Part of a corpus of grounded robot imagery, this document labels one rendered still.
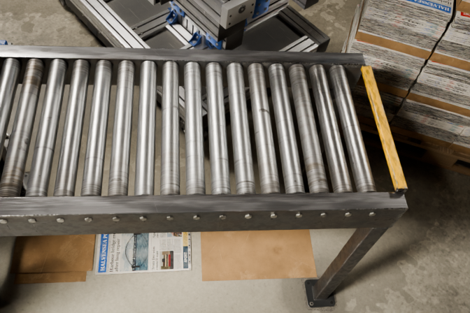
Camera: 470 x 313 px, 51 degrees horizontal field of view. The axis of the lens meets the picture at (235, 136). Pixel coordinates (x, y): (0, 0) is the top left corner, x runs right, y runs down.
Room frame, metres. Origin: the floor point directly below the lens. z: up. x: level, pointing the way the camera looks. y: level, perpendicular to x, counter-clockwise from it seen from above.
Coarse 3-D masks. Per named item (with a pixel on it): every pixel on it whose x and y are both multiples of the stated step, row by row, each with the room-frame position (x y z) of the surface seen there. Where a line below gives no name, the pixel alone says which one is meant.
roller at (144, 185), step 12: (144, 72) 0.93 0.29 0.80; (156, 72) 0.95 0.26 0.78; (144, 84) 0.89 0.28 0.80; (156, 84) 0.91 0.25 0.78; (144, 96) 0.85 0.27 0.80; (156, 96) 0.87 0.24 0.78; (144, 108) 0.80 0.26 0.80; (144, 120) 0.76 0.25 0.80; (144, 132) 0.73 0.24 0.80; (144, 144) 0.69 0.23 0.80; (144, 156) 0.65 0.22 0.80; (144, 168) 0.62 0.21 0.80; (144, 180) 0.58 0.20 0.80; (144, 192) 0.55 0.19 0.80
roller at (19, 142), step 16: (32, 64) 0.88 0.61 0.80; (32, 80) 0.83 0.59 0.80; (32, 96) 0.78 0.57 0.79; (16, 112) 0.72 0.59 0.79; (32, 112) 0.73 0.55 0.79; (16, 128) 0.67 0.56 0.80; (32, 128) 0.69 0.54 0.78; (16, 144) 0.62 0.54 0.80; (16, 160) 0.57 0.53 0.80; (16, 176) 0.53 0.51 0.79; (0, 192) 0.48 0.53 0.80; (16, 192) 0.49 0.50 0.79
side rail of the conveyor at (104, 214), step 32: (384, 192) 0.68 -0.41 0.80; (0, 224) 0.42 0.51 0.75; (32, 224) 0.44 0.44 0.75; (64, 224) 0.45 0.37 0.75; (96, 224) 0.47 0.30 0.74; (128, 224) 0.49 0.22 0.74; (160, 224) 0.50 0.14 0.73; (192, 224) 0.52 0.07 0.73; (224, 224) 0.54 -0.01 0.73; (256, 224) 0.56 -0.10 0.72; (288, 224) 0.58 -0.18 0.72; (320, 224) 0.60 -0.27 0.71; (352, 224) 0.62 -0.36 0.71; (384, 224) 0.64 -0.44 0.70
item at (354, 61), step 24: (0, 48) 0.92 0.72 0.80; (24, 48) 0.94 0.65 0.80; (48, 48) 0.96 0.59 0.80; (72, 48) 0.97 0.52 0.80; (96, 48) 0.99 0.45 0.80; (120, 48) 1.01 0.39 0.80; (144, 48) 1.02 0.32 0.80; (0, 72) 0.89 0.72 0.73; (24, 72) 0.90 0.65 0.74; (48, 72) 0.92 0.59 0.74; (264, 72) 1.06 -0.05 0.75; (288, 72) 1.08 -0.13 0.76; (360, 72) 1.13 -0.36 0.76
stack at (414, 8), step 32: (384, 0) 1.45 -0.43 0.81; (416, 0) 1.46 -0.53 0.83; (448, 0) 1.49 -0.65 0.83; (352, 32) 1.63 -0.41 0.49; (384, 32) 1.44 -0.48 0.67; (416, 32) 1.43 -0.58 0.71; (448, 32) 1.42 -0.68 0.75; (384, 64) 1.43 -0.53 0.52; (416, 64) 1.42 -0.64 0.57; (352, 96) 1.45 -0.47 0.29; (384, 96) 1.43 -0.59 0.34; (448, 96) 1.40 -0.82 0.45; (416, 128) 1.40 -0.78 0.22; (448, 128) 1.39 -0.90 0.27; (448, 160) 1.37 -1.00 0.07
